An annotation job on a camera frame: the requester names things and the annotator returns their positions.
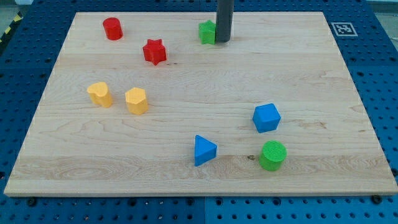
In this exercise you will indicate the blue triangle block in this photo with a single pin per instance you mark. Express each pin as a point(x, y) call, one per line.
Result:
point(204, 150)

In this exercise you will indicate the black yellow hazard tape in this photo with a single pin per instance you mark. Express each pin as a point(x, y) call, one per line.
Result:
point(11, 28)

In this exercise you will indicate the green star block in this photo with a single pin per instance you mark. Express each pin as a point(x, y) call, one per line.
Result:
point(206, 32)

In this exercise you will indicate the yellow hexagon block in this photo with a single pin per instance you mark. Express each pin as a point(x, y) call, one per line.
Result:
point(136, 101)

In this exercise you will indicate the blue cube block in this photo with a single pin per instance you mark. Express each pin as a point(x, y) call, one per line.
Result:
point(266, 118)

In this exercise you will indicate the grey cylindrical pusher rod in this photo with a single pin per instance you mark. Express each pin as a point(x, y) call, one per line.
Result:
point(224, 18)

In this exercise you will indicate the light wooden board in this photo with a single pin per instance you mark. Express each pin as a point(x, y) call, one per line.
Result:
point(75, 148)

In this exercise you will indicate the red star block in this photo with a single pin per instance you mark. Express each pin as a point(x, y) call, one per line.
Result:
point(154, 51)

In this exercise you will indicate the white fiducial marker tag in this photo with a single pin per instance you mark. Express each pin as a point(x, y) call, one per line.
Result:
point(344, 29)

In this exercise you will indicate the yellow heart block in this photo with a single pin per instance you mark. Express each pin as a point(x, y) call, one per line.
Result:
point(100, 95)

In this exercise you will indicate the red cylinder block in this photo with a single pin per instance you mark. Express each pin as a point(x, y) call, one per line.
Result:
point(112, 28)

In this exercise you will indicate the green cylinder block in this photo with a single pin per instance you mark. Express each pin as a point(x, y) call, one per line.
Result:
point(272, 156)

